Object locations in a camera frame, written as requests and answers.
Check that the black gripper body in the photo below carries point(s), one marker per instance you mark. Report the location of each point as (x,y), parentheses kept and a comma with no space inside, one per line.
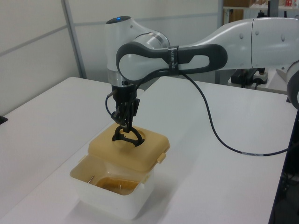
(123,93)

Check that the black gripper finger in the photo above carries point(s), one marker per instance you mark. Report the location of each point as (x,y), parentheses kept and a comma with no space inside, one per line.
(119,115)
(135,107)

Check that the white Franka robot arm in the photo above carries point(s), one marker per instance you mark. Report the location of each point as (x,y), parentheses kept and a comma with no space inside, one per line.
(233,37)

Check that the white plastic tool case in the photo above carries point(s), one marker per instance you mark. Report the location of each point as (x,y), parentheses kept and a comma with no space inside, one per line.
(112,205)

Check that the black power box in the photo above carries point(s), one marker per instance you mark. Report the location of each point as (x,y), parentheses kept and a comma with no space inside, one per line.
(241,78)

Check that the white emergency stop button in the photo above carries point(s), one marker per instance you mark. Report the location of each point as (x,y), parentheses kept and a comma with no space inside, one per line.
(261,77)

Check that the wooden shelf unit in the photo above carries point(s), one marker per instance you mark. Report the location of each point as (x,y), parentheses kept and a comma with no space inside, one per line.
(236,3)

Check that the grey partition post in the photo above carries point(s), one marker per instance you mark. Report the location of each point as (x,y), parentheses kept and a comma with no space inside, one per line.
(220,11)

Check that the black equipment frame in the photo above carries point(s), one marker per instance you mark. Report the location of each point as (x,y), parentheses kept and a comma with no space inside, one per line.
(283,186)

